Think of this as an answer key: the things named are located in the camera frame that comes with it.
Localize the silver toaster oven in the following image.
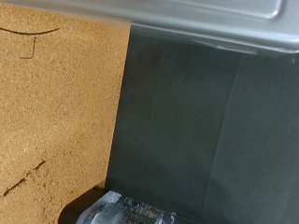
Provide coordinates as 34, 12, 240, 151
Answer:
0, 0, 299, 57

